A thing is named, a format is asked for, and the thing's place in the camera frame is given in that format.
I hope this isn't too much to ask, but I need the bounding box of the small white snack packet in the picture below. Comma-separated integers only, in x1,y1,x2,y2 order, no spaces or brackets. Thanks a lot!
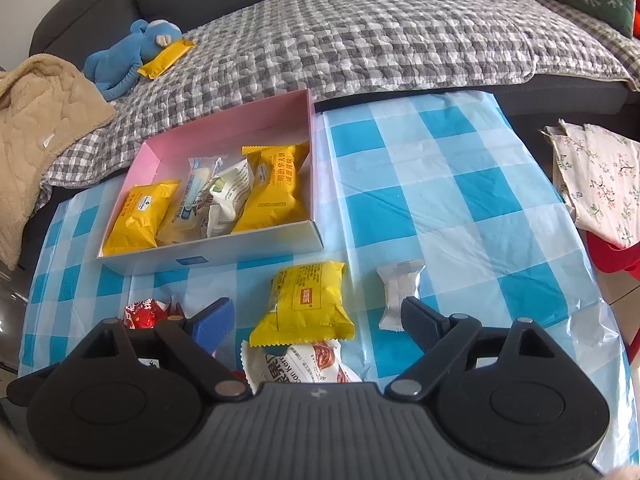
376,259,426,332

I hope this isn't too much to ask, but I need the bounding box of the blue plush toy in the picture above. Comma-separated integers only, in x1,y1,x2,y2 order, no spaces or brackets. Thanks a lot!
83,19,183,101

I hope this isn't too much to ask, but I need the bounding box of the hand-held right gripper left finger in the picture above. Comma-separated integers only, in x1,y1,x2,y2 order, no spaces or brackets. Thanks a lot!
80,297,252,404

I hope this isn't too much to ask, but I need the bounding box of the yellow snack packet red label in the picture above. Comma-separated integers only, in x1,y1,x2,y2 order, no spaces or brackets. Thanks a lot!
249,261,356,348

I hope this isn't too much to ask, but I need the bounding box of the grey checked quilt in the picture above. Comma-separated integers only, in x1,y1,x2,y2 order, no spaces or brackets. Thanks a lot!
40,0,640,191

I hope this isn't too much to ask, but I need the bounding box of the red stool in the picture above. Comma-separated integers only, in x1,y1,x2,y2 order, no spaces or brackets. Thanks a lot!
585,230,640,281

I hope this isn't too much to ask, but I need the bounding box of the white green snack packet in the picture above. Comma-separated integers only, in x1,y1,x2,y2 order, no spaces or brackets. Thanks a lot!
206,159,251,238

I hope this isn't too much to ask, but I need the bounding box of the clear white snack packet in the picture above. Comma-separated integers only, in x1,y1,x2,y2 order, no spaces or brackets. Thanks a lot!
156,156,223,247

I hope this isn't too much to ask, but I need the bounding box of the floral cloth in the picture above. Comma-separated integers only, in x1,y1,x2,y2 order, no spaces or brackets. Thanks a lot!
540,120,640,251

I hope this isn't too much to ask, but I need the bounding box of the beige fleece blanket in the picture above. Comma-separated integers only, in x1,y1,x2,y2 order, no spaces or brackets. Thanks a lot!
0,54,117,271

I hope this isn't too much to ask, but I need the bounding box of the blue checked tablecloth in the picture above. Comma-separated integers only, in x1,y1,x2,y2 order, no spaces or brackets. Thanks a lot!
17,90,626,461

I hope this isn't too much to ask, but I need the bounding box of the white cardboard box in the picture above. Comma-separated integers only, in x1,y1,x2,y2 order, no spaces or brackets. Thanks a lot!
96,88,325,277

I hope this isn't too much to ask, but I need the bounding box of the white nut snack packet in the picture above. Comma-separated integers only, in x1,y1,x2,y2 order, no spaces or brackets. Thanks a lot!
241,340,362,395

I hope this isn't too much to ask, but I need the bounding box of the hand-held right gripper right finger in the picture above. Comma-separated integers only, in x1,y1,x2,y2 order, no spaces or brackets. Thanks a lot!
385,296,557,404

